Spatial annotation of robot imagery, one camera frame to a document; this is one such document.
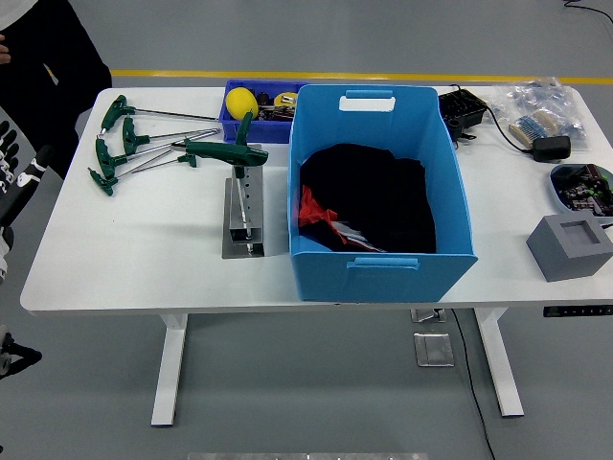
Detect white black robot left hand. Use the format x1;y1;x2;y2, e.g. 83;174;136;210
0;119;53;284

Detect large green T-handle hex wrench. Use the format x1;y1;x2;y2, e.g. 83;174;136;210
170;138;270;236
236;109;256;146

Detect silver metal tool stand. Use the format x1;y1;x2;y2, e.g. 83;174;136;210
221;143;266;260

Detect light blue folding box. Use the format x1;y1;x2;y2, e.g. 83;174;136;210
286;83;480;304

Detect dark blue plastic bin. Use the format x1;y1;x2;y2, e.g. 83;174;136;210
218;79;310;145

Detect white table leg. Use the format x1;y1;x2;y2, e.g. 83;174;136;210
473;308;526;418
150;313;189;427

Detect dark small parts pile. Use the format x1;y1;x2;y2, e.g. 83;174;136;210
258;89;294;122

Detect red cloth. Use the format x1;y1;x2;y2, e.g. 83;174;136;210
299;185;339;229

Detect white striped cloth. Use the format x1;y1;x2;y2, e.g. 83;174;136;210
332;218;388;254

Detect black cloth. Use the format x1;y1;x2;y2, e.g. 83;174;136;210
299;142;438;254

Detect black plastic tray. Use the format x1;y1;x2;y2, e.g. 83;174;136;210
438;88;489;130

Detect square silver floor plate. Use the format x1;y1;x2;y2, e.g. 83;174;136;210
414;332;455;368

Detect beige resistor strip bundle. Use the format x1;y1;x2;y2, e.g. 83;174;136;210
508;108;559;149

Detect clear plastic component bags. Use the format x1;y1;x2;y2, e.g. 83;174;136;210
490;79;588;145

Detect black power adapter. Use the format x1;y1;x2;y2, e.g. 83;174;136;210
531;135;573;163

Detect pale blue dish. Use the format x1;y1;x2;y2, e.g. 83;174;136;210
549;162;613;219

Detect grey block with square recess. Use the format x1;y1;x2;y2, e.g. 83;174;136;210
526;214;613;283

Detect electronic components pile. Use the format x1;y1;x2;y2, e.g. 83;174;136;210
553;164;613;215

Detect black table control panel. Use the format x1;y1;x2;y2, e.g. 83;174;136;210
543;304;613;318

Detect black adapter cable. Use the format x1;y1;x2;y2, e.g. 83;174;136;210
484;105;535;155

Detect black floor cable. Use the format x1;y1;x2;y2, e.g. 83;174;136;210
448;309;497;460

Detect thin black looped cable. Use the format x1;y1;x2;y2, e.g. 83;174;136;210
562;0;613;23

